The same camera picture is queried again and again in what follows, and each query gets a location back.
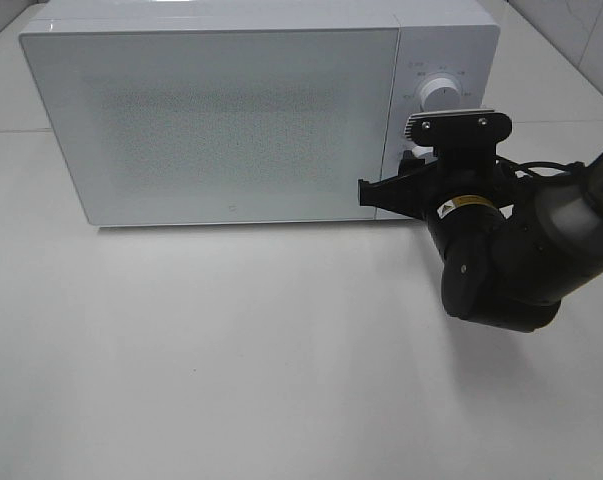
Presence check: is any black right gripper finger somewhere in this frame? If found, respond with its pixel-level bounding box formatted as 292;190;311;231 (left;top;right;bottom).
357;167;434;220
399;149;435;173

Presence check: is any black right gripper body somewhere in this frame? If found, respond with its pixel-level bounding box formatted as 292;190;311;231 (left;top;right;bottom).
423;149;511;250

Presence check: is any white microwave knob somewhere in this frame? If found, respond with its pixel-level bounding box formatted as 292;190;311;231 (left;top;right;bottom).
410;145;433;158
417;74;462;112

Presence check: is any white microwave door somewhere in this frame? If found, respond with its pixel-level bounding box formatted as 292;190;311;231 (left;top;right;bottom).
21;29;398;227

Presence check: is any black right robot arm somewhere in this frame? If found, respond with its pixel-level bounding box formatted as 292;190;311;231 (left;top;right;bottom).
358;147;603;332

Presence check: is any white microwave oven body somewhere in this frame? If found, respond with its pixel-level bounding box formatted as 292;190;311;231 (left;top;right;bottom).
18;0;501;232

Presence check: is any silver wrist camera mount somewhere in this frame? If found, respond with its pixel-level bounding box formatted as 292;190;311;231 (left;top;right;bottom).
404;109;513;149

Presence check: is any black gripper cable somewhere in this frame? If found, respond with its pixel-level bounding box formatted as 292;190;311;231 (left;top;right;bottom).
495;157;587;181

